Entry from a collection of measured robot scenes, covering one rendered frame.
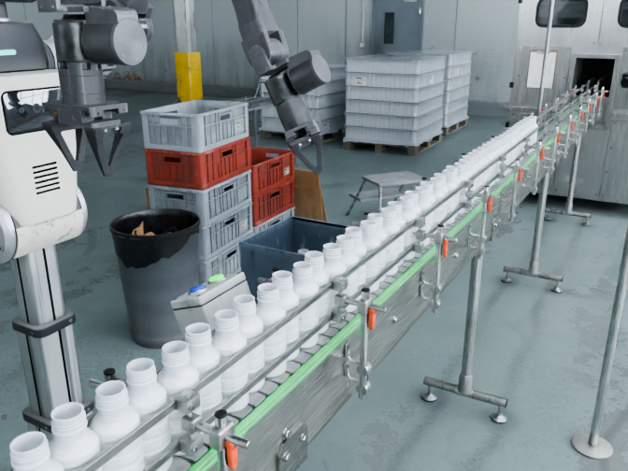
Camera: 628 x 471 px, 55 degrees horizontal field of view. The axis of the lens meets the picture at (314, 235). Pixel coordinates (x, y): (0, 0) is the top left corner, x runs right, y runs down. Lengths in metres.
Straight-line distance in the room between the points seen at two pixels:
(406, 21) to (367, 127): 4.31
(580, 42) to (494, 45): 5.88
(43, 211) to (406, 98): 6.66
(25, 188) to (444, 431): 1.92
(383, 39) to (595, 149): 7.04
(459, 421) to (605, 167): 3.52
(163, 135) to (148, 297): 1.03
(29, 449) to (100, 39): 0.49
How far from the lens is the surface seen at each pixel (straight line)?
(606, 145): 5.76
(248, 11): 1.22
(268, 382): 1.09
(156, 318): 3.18
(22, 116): 1.35
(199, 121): 3.53
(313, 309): 1.15
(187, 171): 3.64
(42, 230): 1.41
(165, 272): 3.06
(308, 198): 4.81
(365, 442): 2.58
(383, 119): 7.90
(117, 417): 0.81
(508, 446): 2.67
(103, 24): 0.83
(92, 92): 0.88
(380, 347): 1.47
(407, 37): 11.94
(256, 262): 1.88
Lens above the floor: 1.59
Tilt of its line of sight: 19 degrees down
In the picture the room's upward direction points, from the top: straight up
